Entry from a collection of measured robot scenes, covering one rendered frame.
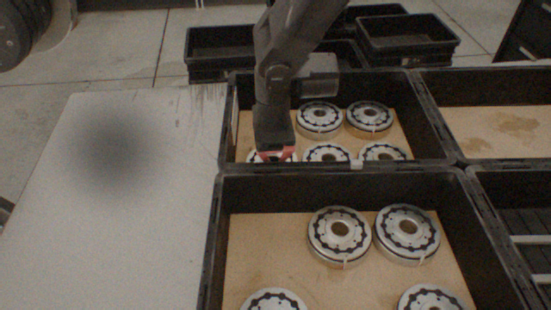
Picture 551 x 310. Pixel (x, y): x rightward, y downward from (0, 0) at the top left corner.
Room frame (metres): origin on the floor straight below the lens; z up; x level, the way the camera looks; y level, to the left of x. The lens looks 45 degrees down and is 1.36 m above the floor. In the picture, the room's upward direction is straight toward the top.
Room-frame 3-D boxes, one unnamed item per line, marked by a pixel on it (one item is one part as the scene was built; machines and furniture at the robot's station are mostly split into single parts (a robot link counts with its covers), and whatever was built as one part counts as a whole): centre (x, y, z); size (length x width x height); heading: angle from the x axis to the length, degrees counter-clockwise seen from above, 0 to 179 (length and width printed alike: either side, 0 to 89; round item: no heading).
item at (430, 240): (0.34, -0.21, 0.86); 0.10 x 0.10 x 0.01
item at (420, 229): (0.34, -0.21, 0.86); 0.05 x 0.05 x 0.01
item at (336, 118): (0.63, -0.09, 0.86); 0.10 x 0.10 x 0.01
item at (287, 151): (0.48, 0.01, 0.91); 0.07 x 0.07 x 0.09; 8
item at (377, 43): (1.60, -0.58, 0.37); 0.40 x 0.30 x 0.45; 97
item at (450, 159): (0.56, -0.09, 0.92); 0.40 x 0.30 x 0.02; 91
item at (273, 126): (0.48, 0.01, 0.98); 0.10 x 0.07 x 0.07; 8
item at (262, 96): (0.48, 0.00, 1.04); 0.07 x 0.06 x 0.07; 97
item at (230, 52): (1.50, 0.22, 0.37); 0.40 x 0.30 x 0.45; 97
